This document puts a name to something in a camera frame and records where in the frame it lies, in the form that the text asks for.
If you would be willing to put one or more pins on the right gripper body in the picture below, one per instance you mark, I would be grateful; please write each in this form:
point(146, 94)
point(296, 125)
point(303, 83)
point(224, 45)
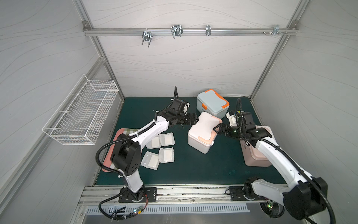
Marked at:
point(226, 130)

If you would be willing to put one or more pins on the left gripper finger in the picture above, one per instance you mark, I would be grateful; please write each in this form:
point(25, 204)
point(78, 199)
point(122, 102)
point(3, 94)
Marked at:
point(193, 116)
point(192, 122)

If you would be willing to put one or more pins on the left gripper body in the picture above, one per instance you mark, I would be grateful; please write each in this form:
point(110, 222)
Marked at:
point(186, 119)

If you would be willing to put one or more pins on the white box peach handle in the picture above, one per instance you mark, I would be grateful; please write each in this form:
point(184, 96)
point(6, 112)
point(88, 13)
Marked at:
point(201, 136)

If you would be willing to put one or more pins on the blue box orange handle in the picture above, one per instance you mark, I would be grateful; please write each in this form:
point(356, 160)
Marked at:
point(213, 103)

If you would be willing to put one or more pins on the pink first aid box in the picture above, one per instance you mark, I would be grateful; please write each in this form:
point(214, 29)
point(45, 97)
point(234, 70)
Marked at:
point(252, 156)

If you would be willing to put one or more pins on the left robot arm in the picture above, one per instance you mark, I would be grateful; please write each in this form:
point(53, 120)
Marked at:
point(126, 155)

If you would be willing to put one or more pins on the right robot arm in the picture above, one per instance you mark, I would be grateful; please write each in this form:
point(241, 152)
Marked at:
point(304, 195)

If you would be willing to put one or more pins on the green checkered cloth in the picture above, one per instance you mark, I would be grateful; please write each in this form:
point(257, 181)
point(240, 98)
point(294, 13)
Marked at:
point(128, 131)

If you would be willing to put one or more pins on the metal hook clamp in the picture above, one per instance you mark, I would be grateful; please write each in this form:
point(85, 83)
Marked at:
point(147, 36)

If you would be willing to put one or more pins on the metal u-bolt clamp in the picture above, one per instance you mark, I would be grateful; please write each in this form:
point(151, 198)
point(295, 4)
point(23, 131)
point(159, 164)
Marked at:
point(176, 31)

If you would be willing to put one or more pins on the pink tray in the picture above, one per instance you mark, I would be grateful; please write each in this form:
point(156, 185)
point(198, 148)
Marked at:
point(107, 161)

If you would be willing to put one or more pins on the aluminium crossbar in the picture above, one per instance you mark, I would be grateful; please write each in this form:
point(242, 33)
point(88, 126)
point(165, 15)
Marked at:
point(186, 31)

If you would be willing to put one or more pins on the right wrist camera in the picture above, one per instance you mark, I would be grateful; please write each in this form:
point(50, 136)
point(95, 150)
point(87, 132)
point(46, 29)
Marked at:
point(231, 116)

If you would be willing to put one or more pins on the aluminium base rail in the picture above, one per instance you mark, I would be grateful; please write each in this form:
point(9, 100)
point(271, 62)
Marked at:
point(171, 194)

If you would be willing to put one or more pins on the small metal bracket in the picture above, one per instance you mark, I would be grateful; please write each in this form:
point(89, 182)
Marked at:
point(208, 30)

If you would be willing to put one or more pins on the white wire basket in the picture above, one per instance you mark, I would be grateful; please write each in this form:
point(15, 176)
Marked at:
point(81, 116)

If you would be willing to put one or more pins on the metal screw bracket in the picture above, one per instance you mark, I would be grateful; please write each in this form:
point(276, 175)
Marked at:
point(276, 31)

